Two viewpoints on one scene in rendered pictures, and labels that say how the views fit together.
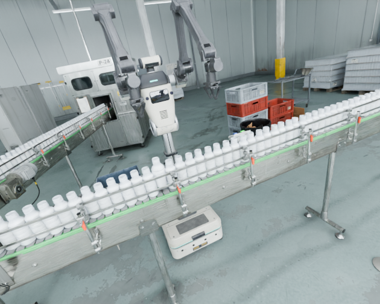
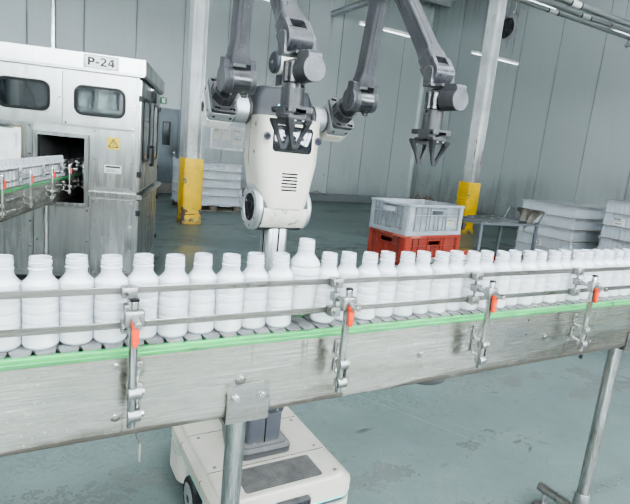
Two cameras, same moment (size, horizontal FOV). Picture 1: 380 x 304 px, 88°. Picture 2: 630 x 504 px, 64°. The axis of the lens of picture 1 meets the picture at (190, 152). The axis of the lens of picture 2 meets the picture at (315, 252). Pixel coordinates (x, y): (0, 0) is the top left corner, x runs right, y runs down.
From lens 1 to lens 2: 0.49 m
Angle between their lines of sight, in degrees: 17
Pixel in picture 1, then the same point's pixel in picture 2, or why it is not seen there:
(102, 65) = (94, 68)
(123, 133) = (86, 241)
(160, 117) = (281, 185)
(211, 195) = (392, 365)
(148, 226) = (249, 398)
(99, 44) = (63, 33)
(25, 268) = not seen: outside the picture
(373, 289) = not seen: outside the picture
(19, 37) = not seen: outside the picture
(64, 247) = (49, 390)
